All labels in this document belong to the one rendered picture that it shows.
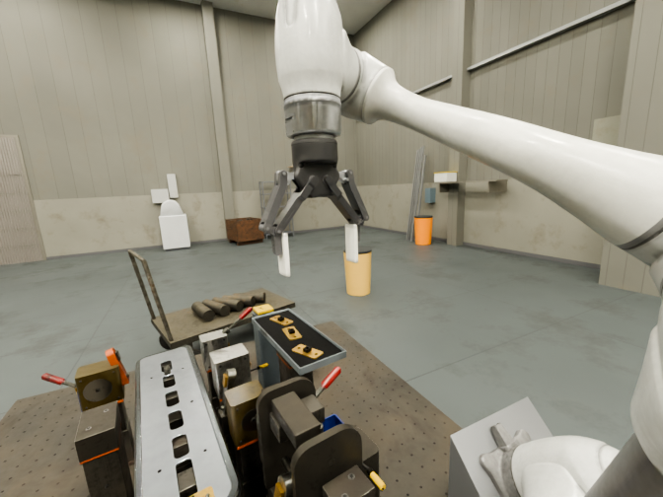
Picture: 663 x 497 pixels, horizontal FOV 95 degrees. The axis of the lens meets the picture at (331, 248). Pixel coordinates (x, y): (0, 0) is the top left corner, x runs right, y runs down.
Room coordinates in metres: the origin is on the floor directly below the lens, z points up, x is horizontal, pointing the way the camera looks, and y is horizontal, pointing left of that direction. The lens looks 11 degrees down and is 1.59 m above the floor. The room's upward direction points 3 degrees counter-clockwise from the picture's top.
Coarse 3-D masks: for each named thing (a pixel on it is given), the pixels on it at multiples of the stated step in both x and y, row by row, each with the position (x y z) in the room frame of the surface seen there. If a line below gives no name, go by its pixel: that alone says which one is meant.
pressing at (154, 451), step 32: (160, 352) 1.08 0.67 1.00; (192, 352) 1.06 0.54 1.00; (160, 384) 0.87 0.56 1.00; (192, 384) 0.86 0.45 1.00; (160, 416) 0.73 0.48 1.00; (192, 416) 0.72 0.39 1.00; (160, 448) 0.62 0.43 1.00; (192, 448) 0.62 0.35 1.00; (224, 448) 0.61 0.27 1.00; (160, 480) 0.54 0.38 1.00; (224, 480) 0.53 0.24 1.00
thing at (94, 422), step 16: (96, 416) 0.70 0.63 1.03; (112, 416) 0.70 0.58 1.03; (80, 432) 0.65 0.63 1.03; (96, 432) 0.65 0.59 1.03; (112, 432) 0.66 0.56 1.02; (80, 448) 0.62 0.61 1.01; (96, 448) 0.64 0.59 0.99; (112, 448) 0.65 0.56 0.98; (96, 464) 0.64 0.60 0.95; (112, 464) 0.65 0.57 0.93; (96, 480) 0.63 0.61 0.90; (112, 480) 0.65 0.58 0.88; (128, 480) 0.71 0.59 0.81; (96, 496) 0.63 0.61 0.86; (112, 496) 0.65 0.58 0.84; (128, 496) 0.67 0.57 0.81
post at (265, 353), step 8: (272, 312) 1.08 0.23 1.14; (256, 328) 1.05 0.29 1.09; (256, 336) 1.06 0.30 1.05; (256, 344) 1.07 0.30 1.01; (264, 344) 1.04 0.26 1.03; (256, 352) 1.08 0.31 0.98; (264, 352) 1.03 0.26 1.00; (272, 352) 1.05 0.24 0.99; (264, 360) 1.03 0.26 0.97; (272, 360) 1.05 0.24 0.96; (264, 368) 1.03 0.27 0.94; (272, 368) 1.05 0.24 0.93; (264, 376) 1.03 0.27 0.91; (272, 376) 1.05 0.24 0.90; (264, 384) 1.03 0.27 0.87; (272, 384) 1.04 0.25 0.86
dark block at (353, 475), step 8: (344, 472) 0.43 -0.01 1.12; (352, 472) 0.43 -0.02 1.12; (360, 472) 0.43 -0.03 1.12; (336, 480) 0.41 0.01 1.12; (344, 480) 0.41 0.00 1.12; (352, 480) 0.41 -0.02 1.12; (360, 480) 0.41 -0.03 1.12; (368, 480) 0.41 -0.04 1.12; (328, 488) 0.40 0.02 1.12; (336, 488) 0.40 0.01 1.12; (344, 488) 0.40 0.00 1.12; (352, 488) 0.40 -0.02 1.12; (360, 488) 0.40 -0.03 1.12; (368, 488) 0.40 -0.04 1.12; (328, 496) 0.39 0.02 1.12; (336, 496) 0.39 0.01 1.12; (344, 496) 0.39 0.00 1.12; (352, 496) 0.39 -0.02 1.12; (360, 496) 0.39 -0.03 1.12; (368, 496) 0.39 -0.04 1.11
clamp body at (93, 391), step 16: (80, 368) 0.88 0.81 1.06; (96, 368) 0.88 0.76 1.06; (112, 368) 0.88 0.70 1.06; (80, 384) 0.83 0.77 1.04; (96, 384) 0.85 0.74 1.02; (112, 384) 0.87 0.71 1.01; (80, 400) 0.83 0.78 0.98; (96, 400) 0.84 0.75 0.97; (112, 400) 0.87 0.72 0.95; (128, 432) 0.88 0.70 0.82; (128, 448) 0.88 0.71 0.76; (128, 464) 0.87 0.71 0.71
